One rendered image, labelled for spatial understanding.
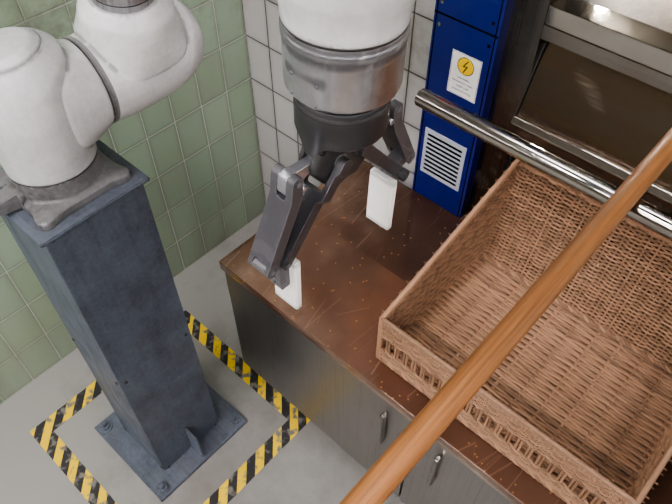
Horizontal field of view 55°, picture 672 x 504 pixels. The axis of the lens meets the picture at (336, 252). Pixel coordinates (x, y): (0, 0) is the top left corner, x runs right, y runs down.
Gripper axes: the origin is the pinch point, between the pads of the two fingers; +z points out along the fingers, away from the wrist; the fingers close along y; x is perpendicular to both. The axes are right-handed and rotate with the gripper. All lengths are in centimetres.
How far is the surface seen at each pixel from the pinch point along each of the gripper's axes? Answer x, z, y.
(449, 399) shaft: 16.3, 9.1, 0.8
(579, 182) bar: 9.8, 13.2, -40.7
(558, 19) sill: -14, 15, -78
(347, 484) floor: -9, 131, -20
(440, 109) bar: -14.4, 14.0, -41.0
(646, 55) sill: 3, 14, -78
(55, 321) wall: -105, 117, 7
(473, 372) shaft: 16.4, 9.1, -3.4
